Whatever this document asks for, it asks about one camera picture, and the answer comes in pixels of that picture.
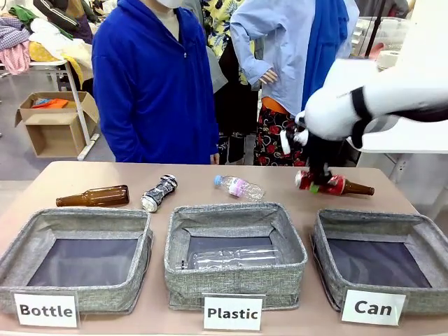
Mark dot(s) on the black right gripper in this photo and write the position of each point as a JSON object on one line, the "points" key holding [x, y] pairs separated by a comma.
{"points": [[321, 150]]}

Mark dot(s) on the crushed red can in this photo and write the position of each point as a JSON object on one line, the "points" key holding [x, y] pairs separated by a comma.
{"points": [[336, 185]]}

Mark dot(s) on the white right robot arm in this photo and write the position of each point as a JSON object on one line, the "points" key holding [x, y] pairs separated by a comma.
{"points": [[336, 115]]}

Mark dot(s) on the grey fabric basket labelled Can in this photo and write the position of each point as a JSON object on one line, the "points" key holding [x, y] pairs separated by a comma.
{"points": [[376, 224]]}

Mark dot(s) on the grey fabric basket labelled Plastic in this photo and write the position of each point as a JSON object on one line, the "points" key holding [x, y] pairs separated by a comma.
{"points": [[234, 280]]}

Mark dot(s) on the white Can label card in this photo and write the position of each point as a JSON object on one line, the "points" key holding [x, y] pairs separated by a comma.
{"points": [[373, 308]]}

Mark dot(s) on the crushed black white can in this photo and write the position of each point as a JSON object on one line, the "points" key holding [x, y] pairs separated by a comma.
{"points": [[159, 192]]}

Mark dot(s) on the grey fabric basket labelled Bottle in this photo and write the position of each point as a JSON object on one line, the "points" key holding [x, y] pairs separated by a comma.
{"points": [[75, 260]]}

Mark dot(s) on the person's left hand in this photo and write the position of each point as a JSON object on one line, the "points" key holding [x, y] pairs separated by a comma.
{"points": [[214, 159]]}

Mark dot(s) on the small brown glass bottle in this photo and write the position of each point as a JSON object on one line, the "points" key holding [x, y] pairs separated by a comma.
{"points": [[358, 189]]}

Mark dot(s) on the red floral black skirt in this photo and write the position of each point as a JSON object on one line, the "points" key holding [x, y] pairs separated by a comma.
{"points": [[273, 136]]}

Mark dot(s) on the clear bottle with pink label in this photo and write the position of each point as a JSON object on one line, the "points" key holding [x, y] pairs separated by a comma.
{"points": [[241, 188]]}

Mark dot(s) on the white side table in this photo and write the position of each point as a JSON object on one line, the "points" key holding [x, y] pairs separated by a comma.
{"points": [[406, 150]]}

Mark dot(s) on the clear crushed plastic bottle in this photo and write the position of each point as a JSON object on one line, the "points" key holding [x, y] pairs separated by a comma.
{"points": [[231, 258]]}

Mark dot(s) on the blue hanging garment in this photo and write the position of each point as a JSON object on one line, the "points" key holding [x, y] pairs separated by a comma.
{"points": [[323, 45]]}

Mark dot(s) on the mannequin in light blue shirt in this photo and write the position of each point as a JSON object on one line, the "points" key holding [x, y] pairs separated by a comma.
{"points": [[273, 45]]}

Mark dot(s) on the white Plastic label card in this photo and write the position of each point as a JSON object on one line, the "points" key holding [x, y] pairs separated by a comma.
{"points": [[232, 313]]}

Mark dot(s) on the clear plastic storage boxes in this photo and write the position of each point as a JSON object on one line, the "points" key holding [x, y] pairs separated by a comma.
{"points": [[381, 31]]}

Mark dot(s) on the black pole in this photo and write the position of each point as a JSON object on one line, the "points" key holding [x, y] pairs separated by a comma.
{"points": [[376, 28]]}

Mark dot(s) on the yellow floral shirt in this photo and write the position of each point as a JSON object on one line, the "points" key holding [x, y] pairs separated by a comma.
{"points": [[222, 24]]}

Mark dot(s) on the person in blue hoodie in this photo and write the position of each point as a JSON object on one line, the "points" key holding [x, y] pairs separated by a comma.
{"points": [[150, 87]]}

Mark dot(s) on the large brown glass bottle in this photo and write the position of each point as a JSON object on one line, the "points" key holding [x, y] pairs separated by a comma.
{"points": [[96, 196]]}

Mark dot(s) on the open cardboard box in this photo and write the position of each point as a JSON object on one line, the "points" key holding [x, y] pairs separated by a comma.
{"points": [[56, 122]]}

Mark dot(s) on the orange cloth in box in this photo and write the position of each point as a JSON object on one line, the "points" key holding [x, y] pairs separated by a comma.
{"points": [[50, 103]]}

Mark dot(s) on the white Bottle label card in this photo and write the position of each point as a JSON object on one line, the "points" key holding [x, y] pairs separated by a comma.
{"points": [[46, 310]]}

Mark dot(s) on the pile of mixed clothes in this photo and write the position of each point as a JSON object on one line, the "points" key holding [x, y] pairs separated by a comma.
{"points": [[38, 31]]}

